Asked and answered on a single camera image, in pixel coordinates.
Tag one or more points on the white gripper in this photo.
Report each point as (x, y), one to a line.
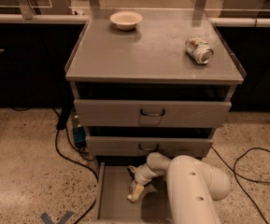
(140, 177)

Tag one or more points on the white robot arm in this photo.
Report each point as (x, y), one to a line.
(192, 186)

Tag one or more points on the bottom grey drawer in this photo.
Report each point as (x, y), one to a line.
(152, 207)

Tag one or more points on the grey drawer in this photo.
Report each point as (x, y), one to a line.
(152, 207)
(143, 146)
(168, 114)

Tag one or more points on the middle grey drawer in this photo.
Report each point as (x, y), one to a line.
(143, 146)

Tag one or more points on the top grey drawer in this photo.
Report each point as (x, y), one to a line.
(168, 114)

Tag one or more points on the grey drawer cabinet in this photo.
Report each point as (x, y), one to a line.
(149, 63)

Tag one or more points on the blue power box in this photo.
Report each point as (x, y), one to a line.
(79, 137)

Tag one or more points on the blue tape cross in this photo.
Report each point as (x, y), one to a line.
(46, 219)

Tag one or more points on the crushed soda can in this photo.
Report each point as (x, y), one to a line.
(199, 49)

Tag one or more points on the white bowl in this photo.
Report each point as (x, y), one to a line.
(126, 20)

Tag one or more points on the white horizontal rail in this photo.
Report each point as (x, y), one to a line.
(76, 19)

